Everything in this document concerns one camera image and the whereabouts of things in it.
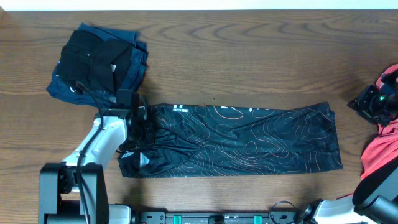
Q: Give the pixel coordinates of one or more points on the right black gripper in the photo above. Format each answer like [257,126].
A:
[363,105]

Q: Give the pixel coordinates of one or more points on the black mounting rail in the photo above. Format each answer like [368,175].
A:
[274,217]

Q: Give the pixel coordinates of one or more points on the folded black garment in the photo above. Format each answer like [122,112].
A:
[98,64]

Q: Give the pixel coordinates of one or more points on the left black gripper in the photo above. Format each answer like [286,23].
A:
[149,140]

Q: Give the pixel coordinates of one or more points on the red shirt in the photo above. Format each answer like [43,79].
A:
[383,148]

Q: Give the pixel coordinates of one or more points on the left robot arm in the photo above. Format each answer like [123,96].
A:
[74,190]

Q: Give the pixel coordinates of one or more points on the folded navy blue garment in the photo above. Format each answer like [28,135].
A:
[62,91]

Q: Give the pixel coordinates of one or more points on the black shirt with orange lines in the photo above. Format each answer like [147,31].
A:
[200,141]

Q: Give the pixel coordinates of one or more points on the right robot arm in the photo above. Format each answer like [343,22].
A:
[375,198]

